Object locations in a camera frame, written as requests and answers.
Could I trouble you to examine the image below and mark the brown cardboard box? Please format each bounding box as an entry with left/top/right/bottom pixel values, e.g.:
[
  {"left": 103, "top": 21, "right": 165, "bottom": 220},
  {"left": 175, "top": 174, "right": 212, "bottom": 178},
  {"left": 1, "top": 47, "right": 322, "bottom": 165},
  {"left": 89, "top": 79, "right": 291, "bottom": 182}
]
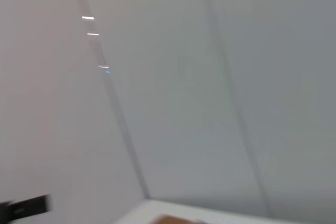
[{"left": 154, "top": 214, "right": 211, "bottom": 224}]

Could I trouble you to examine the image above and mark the black rectangular block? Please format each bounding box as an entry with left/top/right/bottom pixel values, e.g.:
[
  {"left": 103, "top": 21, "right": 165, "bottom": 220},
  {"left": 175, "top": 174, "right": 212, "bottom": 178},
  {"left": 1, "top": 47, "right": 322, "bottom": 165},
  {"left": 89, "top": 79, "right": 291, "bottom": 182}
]
[{"left": 0, "top": 194, "right": 53, "bottom": 223}]

